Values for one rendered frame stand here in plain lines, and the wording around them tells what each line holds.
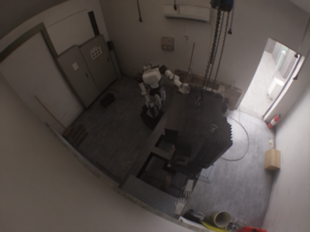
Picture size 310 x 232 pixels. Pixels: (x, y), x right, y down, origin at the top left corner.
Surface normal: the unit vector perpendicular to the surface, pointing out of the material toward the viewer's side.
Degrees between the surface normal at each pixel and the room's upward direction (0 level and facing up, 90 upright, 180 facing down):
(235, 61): 90
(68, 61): 90
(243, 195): 0
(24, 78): 90
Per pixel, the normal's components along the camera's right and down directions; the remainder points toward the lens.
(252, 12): -0.48, 0.73
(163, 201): -0.09, -0.59
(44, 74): 0.87, 0.34
